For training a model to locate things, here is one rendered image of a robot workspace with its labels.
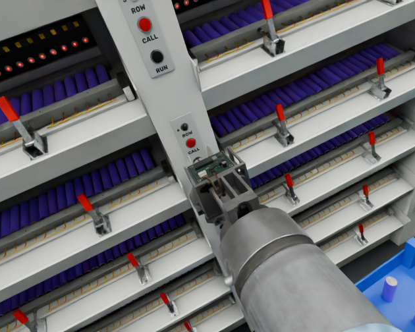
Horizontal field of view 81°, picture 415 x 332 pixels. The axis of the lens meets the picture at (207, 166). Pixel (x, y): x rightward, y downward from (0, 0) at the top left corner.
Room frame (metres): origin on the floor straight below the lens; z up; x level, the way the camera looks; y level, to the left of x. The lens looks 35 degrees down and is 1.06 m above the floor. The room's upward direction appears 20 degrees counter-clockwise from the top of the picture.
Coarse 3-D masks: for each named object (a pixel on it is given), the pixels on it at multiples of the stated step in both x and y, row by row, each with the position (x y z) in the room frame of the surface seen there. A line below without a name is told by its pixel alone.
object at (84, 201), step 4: (80, 196) 0.39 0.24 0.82; (84, 196) 0.39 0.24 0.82; (80, 200) 0.39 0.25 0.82; (84, 200) 0.39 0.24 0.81; (88, 200) 0.40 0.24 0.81; (84, 204) 0.39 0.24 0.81; (88, 204) 0.39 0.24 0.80; (84, 208) 0.38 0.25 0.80; (88, 208) 0.38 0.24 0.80; (92, 208) 0.39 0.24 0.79; (88, 212) 0.38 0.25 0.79; (92, 212) 0.38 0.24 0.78; (92, 216) 0.38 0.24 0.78; (96, 216) 0.38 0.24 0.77; (96, 220) 0.38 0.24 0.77; (100, 220) 0.39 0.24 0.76; (96, 224) 0.38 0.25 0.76
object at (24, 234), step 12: (156, 168) 0.46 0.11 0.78; (132, 180) 0.45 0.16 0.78; (144, 180) 0.44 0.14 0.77; (156, 180) 0.44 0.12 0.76; (108, 192) 0.44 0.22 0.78; (120, 192) 0.43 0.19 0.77; (60, 216) 0.42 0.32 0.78; (72, 216) 0.42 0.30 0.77; (84, 216) 0.41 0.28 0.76; (24, 228) 0.42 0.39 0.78; (36, 228) 0.41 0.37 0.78; (48, 228) 0.41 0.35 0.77; (0, 240) 0.41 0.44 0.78; (12, 240) 0.40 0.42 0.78; (24, 240) 0.41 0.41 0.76; (0, 252) 0.40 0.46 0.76
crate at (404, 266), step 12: (408, 240) 0.24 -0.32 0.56; (408, 252) 0.23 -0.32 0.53; (384, 264) 0.22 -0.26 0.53; (396, 264) 0.23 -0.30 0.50; (408, 264) 0.22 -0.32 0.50; (372, 276) 0.22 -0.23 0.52; (384, 276) 0.22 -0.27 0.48; (396, 276) 0.22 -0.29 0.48; (408, 276) 0.21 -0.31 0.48; (360, 288) 0.21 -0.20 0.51; (372, 288) 0.21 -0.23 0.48; (408, 288) 0.19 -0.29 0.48; (372, 300) 0.19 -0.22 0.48; (384, 300) 0.18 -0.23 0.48; (396, 300) 0.18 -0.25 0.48; (408, 300) 0.17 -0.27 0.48; (384, 312) 0.17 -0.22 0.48; (396, 312) 0.16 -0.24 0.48; (408, 312) 0.15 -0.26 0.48; (396, 324) 0.14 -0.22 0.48; (408, 324) 0.14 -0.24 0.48
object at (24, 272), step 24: (168, 168) 0.45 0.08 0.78; (144, 192) 0.43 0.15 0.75; (168, 192) 0.42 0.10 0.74; (120, 216) 0.40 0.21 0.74; (144, 216) 0.38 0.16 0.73; (168, 216) 0.39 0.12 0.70; (72, 240) 0.38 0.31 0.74; (96, 240) 0.36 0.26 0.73; (120, 240) 0.38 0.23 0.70; (24, 264) 0.36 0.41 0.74; (48, 264) 0.35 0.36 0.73; (72, 264) 0.36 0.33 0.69; (0, 288) 0.33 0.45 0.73; (24, 288) 0.35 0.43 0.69
